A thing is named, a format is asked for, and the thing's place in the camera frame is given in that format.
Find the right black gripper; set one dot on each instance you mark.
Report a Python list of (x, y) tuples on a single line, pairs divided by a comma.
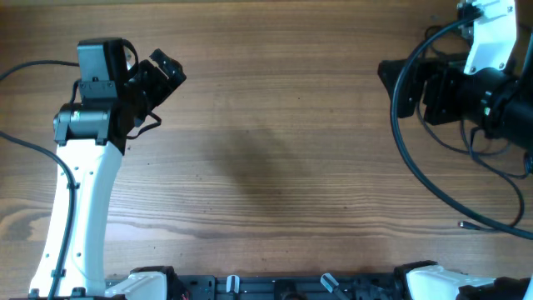
[(445, 75)]

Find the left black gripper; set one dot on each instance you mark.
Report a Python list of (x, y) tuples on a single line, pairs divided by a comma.
[(162, 87)]

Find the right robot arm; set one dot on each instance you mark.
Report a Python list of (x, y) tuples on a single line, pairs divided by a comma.
[(500, 104)]

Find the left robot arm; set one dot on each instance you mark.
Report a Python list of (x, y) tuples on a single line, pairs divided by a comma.
[(118, 92)]

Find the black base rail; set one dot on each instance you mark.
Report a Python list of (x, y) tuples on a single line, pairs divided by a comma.
[(364, 286)]

